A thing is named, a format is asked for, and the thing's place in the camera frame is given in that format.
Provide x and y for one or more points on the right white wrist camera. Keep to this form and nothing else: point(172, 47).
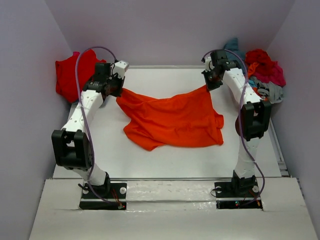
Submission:
point(207, 63)

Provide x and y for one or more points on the orange t-shirt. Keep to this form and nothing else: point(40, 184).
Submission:
point(185, 120)
point(252, 70)

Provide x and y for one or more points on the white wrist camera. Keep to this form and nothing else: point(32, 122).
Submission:
point(207, 63)
point(120, 68)

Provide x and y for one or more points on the folded red t-shirt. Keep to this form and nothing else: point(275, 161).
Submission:
point(65, 74)

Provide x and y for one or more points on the grey crumpled t-shirt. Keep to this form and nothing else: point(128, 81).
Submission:
point(276, 93)

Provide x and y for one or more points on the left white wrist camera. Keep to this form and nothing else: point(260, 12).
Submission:
point(120, 68)

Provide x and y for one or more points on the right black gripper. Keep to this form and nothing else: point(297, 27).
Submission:
point(210, 86)

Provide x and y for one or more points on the red crumpled t-shirt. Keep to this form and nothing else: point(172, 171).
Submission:
point(261, 58)

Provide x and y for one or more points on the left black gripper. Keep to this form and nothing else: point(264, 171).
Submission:
point(120, 81)

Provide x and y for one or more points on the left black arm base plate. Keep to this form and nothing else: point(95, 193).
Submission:
point(114, 200)

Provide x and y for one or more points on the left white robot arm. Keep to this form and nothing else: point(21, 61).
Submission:
point(72, 144)

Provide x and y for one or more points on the teal blue crumpled t-shirt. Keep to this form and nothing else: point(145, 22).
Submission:
point(233, 46)

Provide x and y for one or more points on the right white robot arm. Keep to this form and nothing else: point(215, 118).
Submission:
point(251, 124)

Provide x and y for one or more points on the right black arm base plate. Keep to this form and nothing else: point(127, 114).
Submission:
point(227, 199)

